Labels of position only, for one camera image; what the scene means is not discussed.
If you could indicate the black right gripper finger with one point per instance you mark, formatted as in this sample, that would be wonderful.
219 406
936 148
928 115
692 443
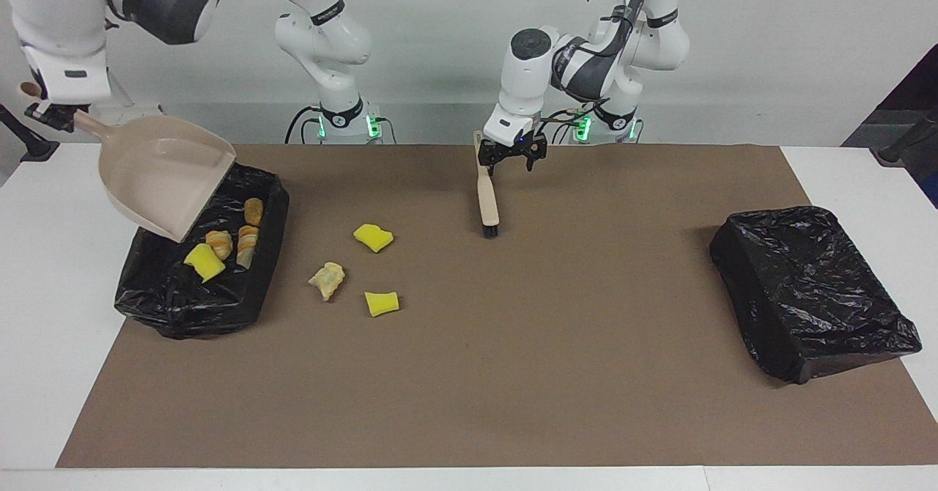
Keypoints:
45 117

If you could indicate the pale flaky pastry piece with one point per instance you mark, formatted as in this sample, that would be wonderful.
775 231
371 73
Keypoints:
247 245

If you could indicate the small orange croissant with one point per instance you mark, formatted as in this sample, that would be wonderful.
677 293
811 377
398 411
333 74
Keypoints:
220 244

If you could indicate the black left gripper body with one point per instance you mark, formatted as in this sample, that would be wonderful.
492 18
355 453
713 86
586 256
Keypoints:
513 149

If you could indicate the black bag lined bin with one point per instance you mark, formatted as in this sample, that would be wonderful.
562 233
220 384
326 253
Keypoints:
806 293
220 300

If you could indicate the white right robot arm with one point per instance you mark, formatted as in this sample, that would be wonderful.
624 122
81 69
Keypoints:
322 37

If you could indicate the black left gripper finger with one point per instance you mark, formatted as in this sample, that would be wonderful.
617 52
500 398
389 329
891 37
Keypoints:
487 155
536 152

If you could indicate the beige hand brush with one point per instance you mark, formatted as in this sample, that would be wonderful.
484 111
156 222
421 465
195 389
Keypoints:
487 205

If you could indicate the brown bread roll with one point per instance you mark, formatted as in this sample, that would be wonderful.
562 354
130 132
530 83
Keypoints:
253 212

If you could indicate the black stand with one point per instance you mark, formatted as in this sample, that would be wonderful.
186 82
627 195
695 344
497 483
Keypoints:
909 138
26 139

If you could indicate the beige plastic dustpan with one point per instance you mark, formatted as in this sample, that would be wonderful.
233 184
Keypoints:
161 176

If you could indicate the brown table mat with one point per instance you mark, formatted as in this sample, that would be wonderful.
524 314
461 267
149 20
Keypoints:
586 403

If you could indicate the yellow sponge piece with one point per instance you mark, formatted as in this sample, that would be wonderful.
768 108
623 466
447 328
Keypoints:
373 237
204 262
382 303

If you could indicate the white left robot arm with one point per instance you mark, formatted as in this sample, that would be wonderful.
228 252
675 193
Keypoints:
586 58

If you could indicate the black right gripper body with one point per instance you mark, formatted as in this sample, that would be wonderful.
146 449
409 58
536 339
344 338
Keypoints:
58 110

